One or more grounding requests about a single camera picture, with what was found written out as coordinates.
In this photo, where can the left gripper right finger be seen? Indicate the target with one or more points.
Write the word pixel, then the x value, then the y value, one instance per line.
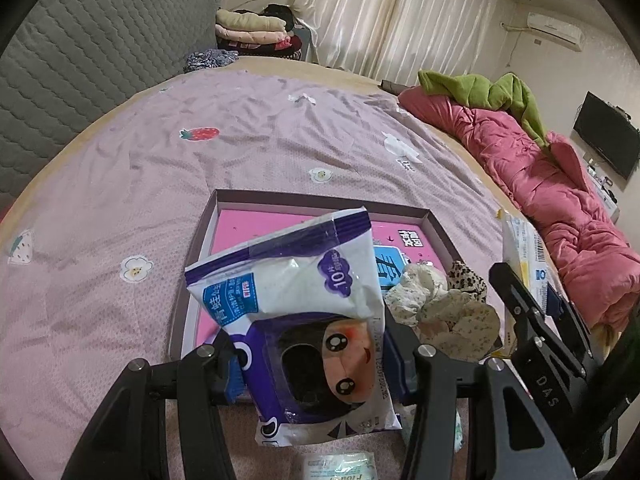
pixel 508 436

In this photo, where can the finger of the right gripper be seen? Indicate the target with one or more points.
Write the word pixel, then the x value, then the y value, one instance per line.
pixel 556 305
pixel 529 332

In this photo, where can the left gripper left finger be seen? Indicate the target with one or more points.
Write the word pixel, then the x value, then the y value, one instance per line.
pixel 126 437

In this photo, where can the white yellow sachet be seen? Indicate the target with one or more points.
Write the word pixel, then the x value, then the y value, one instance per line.
pixel 523 251

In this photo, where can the white floral scrunchie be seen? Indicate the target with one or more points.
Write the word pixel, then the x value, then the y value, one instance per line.
pixel 450 320

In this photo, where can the leopard print scrunchie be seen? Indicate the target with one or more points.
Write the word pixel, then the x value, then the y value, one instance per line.
pixel 462 277

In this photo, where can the purple white wipes pack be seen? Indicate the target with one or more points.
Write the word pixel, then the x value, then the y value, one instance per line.
pixel 304 309

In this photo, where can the red pink quilt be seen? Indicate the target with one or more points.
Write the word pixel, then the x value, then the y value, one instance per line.
pixel 597 266

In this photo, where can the pink children's book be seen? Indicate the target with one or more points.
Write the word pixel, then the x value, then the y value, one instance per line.
pixel 410 237

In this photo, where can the pink patterned bedsheet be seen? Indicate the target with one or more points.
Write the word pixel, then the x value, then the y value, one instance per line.
pixel 112 220

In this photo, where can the shallow dark cardboard box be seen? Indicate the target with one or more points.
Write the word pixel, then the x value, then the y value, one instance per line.
pixel 288 354

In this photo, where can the green blanket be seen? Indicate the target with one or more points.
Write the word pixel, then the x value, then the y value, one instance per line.
pixel 508 93

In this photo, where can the white air conditioner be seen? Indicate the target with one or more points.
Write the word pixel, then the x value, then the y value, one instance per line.
pixel 564 33

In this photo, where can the white curtain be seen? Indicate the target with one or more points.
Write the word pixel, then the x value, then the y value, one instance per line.
pixel 396 39

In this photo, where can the dark floral cloth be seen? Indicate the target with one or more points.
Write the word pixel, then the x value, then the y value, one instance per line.
pixel 209 58

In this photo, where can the stack of folded clothes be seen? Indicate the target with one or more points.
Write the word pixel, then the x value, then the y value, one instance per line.
pixel 273 32

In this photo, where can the grey quilted headboard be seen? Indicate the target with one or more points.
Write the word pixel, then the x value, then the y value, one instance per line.
pixel 72 61

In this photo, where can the black wall television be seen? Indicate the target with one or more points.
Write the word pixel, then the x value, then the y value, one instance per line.
pixel 610 133

